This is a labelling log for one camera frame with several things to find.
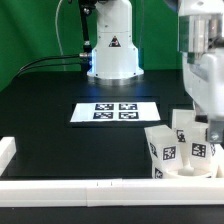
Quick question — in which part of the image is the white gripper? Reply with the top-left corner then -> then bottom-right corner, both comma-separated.
182,51 -> 224,144

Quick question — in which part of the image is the white round stool seat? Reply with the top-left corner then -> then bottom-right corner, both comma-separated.
152,145 -> 224,179

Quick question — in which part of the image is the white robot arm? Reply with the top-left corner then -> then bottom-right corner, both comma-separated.
87,0 -> 224,144

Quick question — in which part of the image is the white front fence bar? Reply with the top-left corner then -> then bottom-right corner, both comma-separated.
0,178 -> 224,207

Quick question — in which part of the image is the white fence bar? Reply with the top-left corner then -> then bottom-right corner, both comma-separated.
0,137 -> 16,176
0,178 -> 224,207

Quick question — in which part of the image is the white marker sheet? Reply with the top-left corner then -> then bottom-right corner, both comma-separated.
71,102 -> 160,123

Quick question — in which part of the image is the white left fence bar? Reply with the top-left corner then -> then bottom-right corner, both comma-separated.
0,137 -> 16,176

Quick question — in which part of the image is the upper black cable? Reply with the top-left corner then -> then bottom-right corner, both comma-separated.
18,53 -> 93,73

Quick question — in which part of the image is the lower black cable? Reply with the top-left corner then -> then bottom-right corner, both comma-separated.
17,59 -> 92,78

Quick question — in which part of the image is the black vertical cable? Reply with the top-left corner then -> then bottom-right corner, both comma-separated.
78,0 -> 98,72

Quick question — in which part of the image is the grey thin cable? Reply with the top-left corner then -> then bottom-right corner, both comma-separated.
54,0 -> 68,72

